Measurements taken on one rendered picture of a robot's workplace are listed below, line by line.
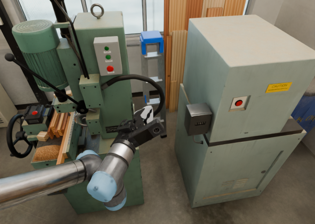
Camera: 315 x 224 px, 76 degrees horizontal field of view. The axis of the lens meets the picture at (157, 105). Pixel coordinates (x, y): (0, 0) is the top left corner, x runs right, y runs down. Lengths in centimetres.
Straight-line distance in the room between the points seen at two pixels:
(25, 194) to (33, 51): 63
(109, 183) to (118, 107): 66
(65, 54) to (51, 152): 53
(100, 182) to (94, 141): 83
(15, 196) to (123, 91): 68
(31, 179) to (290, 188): 216
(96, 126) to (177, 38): 139
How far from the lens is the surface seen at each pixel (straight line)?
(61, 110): 132
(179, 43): 224
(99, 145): 135
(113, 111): 119
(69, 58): 106
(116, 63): 93
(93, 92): 100
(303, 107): 202
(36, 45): 105
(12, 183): 64
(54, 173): 67
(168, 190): 203
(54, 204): 218
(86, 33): 95
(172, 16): 226
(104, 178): 57
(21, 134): 157
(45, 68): 110
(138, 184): 166
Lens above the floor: 184
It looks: 42 degrees down
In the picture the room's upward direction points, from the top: straight up
